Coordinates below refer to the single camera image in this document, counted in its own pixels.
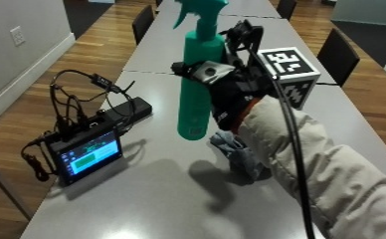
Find grey cloth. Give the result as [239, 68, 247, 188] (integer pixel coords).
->
[208, 129, 265, 180]

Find black glove cable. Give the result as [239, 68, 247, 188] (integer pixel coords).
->
[244, 46, 317, 239]

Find black touchscreen device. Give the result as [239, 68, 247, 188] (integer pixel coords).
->
[46, 127, 125, 186]

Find green spray bottle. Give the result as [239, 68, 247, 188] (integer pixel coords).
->
[172, 0, 230, 141]

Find black cable with inline adapter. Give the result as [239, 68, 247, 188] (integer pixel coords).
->
[49, 69, 138, 133]

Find white marker cube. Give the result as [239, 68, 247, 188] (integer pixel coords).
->
[256, 46, 323, 111]

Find black palm camera mount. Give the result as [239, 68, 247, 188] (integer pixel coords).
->
[218, 19, 265, 57]

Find black rectangular box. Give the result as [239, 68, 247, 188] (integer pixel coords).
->
[99, 97, 154, 134]

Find white wall socket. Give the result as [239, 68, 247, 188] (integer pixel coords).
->
[9, 25, 28, 47]

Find coiled black cable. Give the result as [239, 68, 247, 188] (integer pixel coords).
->
[20, 130, 57, 182]

